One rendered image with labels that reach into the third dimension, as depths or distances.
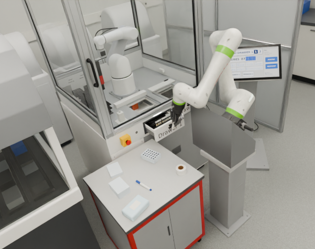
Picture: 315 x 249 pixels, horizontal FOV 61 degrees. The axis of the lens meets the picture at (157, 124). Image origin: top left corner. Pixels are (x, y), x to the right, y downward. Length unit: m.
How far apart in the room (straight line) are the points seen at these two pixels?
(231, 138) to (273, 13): 1.70
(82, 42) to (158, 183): 0.99
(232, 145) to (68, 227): 1.19
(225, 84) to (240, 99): 0.18
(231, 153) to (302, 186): 1.26
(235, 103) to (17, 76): 1.27
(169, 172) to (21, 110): 1.00
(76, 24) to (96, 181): 1.01
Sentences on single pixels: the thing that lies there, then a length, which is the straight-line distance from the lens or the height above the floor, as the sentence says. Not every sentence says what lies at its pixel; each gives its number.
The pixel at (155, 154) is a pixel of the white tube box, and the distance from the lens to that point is 1.97.
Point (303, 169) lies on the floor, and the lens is 3.09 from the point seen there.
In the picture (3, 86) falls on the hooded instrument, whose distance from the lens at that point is 1.39.
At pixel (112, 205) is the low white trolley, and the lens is 1.75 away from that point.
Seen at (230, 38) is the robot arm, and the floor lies 1.53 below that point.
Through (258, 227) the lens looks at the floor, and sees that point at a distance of 2.54.
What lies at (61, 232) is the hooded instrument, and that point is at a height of 0.58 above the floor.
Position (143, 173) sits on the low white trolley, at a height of 0.76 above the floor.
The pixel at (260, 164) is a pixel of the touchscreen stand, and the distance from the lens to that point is 3.00.
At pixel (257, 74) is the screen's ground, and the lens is 2.54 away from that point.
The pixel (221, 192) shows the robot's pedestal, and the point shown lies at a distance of 2.19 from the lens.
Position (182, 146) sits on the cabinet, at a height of 0.47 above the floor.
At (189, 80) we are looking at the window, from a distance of 2.28.
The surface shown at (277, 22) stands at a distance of 3.09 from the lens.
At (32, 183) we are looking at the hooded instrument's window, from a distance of 1.61.
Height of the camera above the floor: 2.06
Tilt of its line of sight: 34 degrees down
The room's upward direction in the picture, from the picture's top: 9 degrees counter-clockwise
